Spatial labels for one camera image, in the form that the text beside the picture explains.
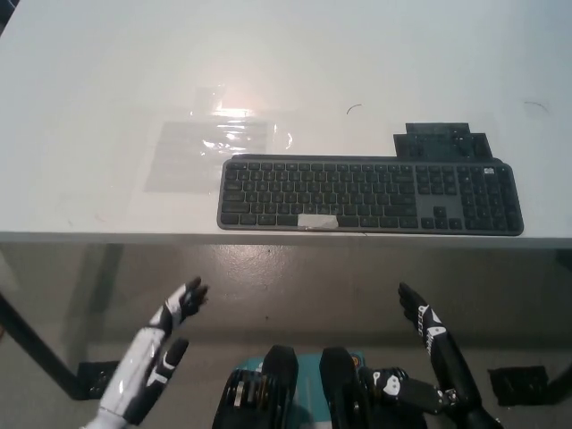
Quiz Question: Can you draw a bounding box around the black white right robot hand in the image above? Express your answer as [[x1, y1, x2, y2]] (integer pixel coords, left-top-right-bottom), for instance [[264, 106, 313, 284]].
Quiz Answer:
[[360, 282, 484, 416]]

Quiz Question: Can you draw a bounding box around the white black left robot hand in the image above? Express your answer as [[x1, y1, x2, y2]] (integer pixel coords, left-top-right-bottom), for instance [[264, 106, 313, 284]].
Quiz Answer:
[[97, 276, 211, 425]]

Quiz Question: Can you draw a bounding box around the black teal robot torso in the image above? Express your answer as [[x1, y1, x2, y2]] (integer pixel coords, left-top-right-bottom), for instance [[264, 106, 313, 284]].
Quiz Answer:
[[211, 342, 430, 429]]

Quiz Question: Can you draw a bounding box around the dark grey computer keyboard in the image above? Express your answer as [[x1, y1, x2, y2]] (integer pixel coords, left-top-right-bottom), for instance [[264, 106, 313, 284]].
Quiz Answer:
[[216, 153, 526, 238]]

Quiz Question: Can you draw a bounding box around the black box behind keyboard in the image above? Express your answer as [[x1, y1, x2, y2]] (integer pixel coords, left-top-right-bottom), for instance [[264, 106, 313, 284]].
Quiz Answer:
[[391, 122, 497, 160]]

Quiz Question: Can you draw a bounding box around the black floor plate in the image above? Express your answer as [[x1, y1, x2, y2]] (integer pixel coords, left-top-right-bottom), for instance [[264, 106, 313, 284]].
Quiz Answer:
[[77, 358, 122, 400], [487, 366, 550, 407]]

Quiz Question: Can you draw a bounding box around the black table leg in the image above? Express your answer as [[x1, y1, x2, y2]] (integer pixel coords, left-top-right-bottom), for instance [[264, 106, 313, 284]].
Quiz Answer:
[[0, 290, 87, 400]]

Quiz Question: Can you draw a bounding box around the white tape piece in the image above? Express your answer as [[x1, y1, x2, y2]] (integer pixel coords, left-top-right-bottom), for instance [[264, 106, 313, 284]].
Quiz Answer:
[[297, 213, 340, 231]]

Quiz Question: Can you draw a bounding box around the clear plastic film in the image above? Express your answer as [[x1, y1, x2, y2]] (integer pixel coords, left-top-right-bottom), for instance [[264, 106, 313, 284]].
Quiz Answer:
[[142, 83, 297, 196]]

